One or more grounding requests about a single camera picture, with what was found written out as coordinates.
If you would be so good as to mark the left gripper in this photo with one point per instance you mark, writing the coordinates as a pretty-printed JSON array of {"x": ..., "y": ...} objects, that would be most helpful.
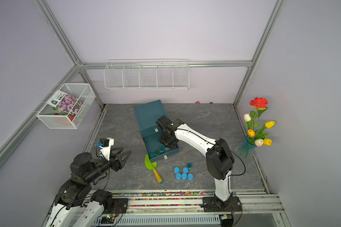
[{"x": 120, "y": 163}]

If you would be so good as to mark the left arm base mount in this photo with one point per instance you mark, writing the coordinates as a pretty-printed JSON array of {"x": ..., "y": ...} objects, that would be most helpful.
[{"x": 103, "y": 202}]

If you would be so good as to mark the purple flower seed packet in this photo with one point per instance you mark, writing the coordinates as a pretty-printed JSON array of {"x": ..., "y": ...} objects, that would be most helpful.
[{"x": 62, "y": 102}]

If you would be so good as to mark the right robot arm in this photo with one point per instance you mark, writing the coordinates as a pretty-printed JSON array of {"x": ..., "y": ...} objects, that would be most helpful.
[{"x": 219, "y": 157}]

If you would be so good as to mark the teal drawer cabinet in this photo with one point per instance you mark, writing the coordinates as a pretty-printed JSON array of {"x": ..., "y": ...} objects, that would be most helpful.
[{"x": 147, "y": 115}]

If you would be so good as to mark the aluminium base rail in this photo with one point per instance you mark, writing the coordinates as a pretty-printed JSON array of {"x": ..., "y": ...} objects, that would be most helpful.
[{"x": 184, "y": 206}]

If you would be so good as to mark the artificial flower bouquet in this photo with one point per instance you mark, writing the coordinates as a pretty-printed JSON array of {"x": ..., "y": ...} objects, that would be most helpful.
[{"x": 256, "y": 137}]

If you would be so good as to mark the teal glass vase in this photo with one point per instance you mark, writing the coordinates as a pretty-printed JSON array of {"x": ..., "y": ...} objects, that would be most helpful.
[{"x": 245, "y": 149}]

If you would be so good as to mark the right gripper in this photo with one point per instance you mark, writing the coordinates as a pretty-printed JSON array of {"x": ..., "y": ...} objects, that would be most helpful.
[{"x": 171, "y": 144}]

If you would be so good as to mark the green trowel yellow handle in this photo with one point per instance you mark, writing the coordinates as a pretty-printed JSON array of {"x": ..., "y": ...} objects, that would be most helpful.
[{"x": 152, "y": 166}]

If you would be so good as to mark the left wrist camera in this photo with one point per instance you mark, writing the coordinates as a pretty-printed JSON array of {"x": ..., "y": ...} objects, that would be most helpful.
[{"x": 104, "y": 147}]

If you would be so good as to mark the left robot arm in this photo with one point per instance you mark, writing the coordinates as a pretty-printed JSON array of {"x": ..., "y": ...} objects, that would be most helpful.
[{"x": 85, "y": 170}]

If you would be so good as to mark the white wire basket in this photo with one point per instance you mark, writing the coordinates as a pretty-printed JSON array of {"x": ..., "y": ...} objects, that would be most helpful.
[{"x": 53, "y": 120}]

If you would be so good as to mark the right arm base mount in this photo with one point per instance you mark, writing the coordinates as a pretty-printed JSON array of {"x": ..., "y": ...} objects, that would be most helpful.
[{"x": 214, "y": 204}]

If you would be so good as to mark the teal drawer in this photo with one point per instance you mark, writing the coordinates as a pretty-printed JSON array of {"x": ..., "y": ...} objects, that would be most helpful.
[{"x": 152, "y": 144}]

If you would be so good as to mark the white wire wall shelf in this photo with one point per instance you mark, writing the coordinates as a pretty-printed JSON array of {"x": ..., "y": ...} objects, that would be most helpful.
[{"x": 147, "y": 74}]

